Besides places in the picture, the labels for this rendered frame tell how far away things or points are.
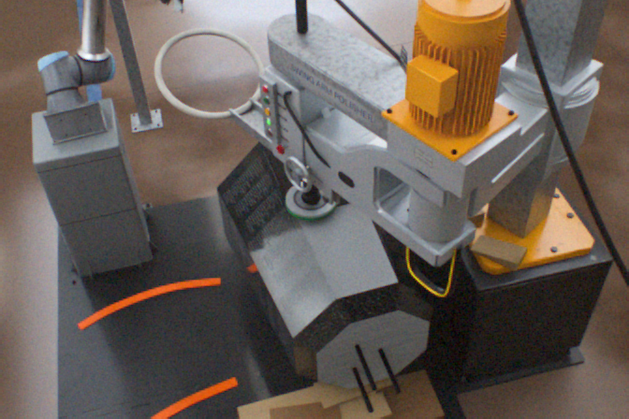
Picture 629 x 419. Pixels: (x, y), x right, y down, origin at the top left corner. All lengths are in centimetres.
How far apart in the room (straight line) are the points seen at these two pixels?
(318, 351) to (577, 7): 154
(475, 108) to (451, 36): 24
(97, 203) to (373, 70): 188
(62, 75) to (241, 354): 158
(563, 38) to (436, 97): 75
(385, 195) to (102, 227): 183
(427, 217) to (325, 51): 64
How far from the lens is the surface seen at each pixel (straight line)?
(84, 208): 381
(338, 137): 256
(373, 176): 243
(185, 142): 482
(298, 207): 303
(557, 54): 259
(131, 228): 394
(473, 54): 194
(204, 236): 418
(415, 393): 345
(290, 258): 303
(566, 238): 320
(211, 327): 379
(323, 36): 252
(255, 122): 315
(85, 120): 360
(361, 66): 237
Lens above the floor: 308
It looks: 44 degrees down
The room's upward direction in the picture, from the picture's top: 3 degrees counter-clockwise
